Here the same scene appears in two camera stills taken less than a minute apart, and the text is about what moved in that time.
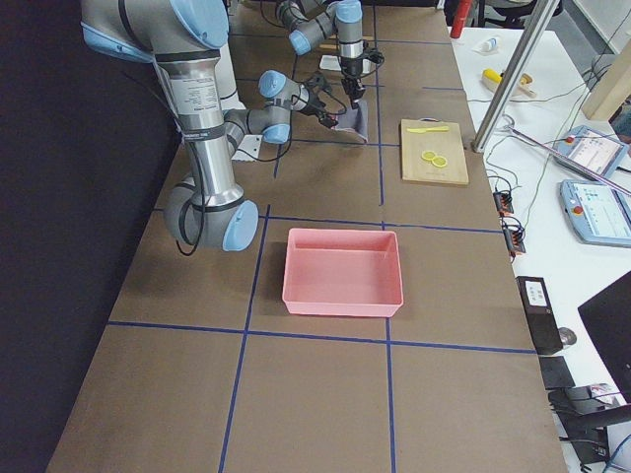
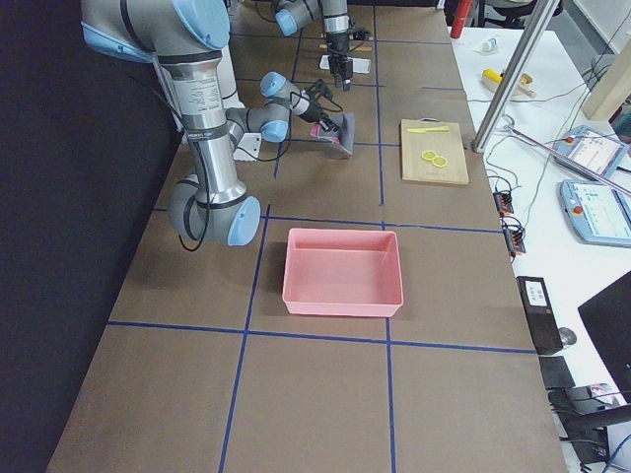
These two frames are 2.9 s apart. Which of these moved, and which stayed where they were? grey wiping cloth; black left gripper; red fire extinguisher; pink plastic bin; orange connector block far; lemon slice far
Moved: black left gripper; grey wiping cloth
Stayed: red fire extinguisher; pink plastic bin; orange connector block far; lemon slice far
